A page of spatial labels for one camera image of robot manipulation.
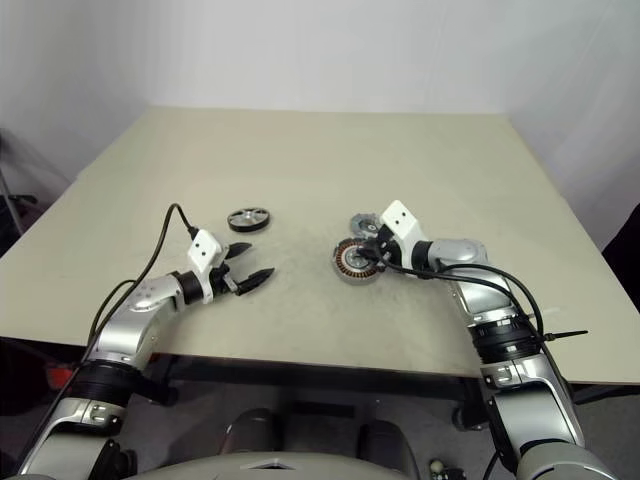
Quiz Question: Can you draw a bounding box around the grey metal tripod stand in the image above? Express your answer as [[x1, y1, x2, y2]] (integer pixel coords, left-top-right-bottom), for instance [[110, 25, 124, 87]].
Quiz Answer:
[[0, 129, 39, 236]]

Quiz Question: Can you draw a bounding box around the grey robot torso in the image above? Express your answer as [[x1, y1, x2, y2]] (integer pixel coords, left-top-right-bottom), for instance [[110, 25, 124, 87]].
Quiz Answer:
[[124, 451, 401, 480]]

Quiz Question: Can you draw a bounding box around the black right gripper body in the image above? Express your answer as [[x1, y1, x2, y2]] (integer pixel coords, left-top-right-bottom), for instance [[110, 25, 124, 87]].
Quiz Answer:
[[371, 225, 402, 267]]

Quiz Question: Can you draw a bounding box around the orange object on floor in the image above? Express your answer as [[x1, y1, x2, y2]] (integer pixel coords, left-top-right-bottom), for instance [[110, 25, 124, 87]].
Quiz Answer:
[[47, 366, 77, 390]]

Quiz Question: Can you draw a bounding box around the black table frame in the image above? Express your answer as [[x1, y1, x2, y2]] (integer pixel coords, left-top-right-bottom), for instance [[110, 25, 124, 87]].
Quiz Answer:
[[0, 337, 640, 431]]

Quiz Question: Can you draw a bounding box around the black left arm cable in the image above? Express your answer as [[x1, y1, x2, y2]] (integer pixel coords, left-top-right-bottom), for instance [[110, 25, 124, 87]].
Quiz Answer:
[[82, 202, 201, 361]]

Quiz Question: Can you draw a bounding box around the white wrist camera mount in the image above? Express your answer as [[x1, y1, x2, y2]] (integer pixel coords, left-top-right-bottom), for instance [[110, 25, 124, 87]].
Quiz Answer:
[[186, 229, 227, 305], [379, 199, 429, 267]]

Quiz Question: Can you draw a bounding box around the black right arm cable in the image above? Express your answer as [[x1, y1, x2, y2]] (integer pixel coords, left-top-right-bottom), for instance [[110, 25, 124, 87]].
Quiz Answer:
[[378, 252, 550, 351]]

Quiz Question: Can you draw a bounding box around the motor housing with copper windings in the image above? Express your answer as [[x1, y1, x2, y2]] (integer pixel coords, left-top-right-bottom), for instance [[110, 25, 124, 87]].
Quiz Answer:
[[331, 237, 384, 287]]

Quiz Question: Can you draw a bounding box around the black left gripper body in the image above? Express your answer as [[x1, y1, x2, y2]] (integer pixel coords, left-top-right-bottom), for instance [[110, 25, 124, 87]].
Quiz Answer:
[[209, 243, 242, 301]]

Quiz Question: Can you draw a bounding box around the grey round motor lid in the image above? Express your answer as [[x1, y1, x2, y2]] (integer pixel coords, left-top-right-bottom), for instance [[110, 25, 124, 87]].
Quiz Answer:
[[348, 212, 384, 240]]

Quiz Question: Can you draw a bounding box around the spoked silver rotor black rim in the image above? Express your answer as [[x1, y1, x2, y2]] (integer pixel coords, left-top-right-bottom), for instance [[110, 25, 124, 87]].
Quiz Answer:
[[226, 205, 272, 234]]

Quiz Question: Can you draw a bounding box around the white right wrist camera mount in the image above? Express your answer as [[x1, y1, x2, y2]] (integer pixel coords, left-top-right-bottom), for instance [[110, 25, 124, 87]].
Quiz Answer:
[[379, 199, 429, 267]]

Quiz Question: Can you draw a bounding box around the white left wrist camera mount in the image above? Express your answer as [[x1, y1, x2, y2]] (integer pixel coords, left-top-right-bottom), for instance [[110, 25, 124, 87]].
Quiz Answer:
[[186, 229, 227, 305]]

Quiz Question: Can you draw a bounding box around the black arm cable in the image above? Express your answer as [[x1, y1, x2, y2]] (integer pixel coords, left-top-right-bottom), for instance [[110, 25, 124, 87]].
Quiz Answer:
[[378, 252, 550, 351], [82, 202, 201, 361]]

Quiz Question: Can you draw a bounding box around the dark rounded shape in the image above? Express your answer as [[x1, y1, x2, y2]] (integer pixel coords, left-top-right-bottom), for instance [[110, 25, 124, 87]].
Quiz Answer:
[[224, 408, 287, 457]]

